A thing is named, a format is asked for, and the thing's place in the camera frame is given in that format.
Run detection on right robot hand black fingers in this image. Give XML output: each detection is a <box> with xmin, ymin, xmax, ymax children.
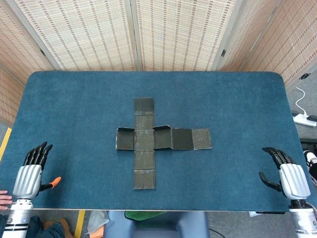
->
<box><xmin>259</xmin><ymin>147</ymin><xmax>312</xmax><ymax>200</ymax></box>

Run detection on bystander bare hand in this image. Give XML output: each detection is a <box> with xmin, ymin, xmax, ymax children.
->
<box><xmin>0</xmin><ymin>190</ymin><xmax>13</xmax><ymax>211</ymax></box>

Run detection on left robot hand orange thumb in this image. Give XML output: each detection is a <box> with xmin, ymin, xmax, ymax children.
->
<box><xmin>12</xmin><ymin>141</ymin><xmax>62</xmax><ymax>199</ymax></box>

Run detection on black cardboard box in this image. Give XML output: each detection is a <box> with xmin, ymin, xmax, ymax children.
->
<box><xmin>115</xmin><ymin>97</ymin><xmax>212</xmax><ymax>190</ymax></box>

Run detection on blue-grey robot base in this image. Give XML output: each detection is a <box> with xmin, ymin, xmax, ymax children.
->
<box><xmin>103</xmin><ymin>210</ymin><xmax>209</xmax><ymax>238</ymax></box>

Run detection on black and white sneaker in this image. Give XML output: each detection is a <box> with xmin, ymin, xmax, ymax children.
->
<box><xmin>304</xmin><ymin>150</ymin><xmax>317</xmax><ymax>185</ymax></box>

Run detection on black equipment base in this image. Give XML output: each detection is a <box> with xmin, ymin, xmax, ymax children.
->
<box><xmin>300</xmin><ymin>138</ymin><xmax>317</xmax><ymax>151</ymax></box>

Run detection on yellow floor tape strip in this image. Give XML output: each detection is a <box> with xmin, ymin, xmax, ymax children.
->
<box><xmin>74</xmin><ymin>210</ymin><xmax>86</xmax><ymax>238</ymax></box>
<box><xmin>0</xmin><ymin>127</ymin><xmax>12</xmax><ymax>162</ymax></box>

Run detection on blue jeans leg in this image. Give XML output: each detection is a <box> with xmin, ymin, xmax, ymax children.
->
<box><xmin>0</xmin><ymin>215</ymin><xmax>62</xmax><ymax>238</ymax></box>

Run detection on white power strip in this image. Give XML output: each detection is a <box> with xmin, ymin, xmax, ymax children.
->
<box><xmin>293</xmin><ymin>113</ymin><xmax>317</xmax><ymax>127</ymax></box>

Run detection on grey cloth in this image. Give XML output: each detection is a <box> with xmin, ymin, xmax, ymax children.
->
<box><xmin>85</xmin><ymin>210</ymin><xmax>109</xmax><ymax>235</ymax></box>

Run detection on orange cloth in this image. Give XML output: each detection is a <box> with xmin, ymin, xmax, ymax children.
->
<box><xmin>86</xmin><ymin>227</ymin><xmax>105</xmax><ymax>238</ymax></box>

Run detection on green cloth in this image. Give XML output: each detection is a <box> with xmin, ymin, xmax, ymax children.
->
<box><xmin>124</xmin><ymin>210</ymin><xmax>163</xmax><ymax>222</ymax></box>

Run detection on woven bamboo folding screen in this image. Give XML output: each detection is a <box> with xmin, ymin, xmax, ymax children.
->
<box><xmin>0</xmin><ymin>0</ymin><xmax>317</xmax><ymax>126</ymax></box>

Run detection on white power cable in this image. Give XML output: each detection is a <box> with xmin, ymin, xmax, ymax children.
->
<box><xmin>295</xmin><ymin>86</ymin><xmax>309</xmax><ymax>117</ymax></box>

